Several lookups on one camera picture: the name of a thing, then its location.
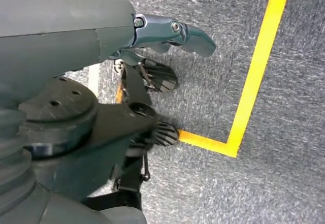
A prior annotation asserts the black robot left leg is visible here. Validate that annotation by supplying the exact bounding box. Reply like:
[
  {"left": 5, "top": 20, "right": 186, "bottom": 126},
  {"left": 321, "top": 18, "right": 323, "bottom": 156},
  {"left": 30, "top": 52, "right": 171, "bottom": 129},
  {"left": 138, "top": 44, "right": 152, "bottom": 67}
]
[{"left": 19, "top": 62, "right": 159, "bottom": 213}]

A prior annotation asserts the black robot foot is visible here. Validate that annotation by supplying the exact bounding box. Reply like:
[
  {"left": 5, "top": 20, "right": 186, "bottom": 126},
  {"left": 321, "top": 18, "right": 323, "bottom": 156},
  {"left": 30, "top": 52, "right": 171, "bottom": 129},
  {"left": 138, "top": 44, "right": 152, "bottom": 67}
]
[
  {"left": 127, "top": 120, "right": 179, "bottom": 157},
  {"left": 113, "top": 58, "right": 179, "bottom": 94}
]

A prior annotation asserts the yellow floor tape square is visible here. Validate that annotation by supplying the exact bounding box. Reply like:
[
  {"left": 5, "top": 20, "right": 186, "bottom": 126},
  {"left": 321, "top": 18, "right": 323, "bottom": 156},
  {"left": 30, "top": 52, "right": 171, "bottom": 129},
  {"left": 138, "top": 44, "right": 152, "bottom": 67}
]
[{"left": 87, "top": 0, "right": 293, "bottom": 158}]

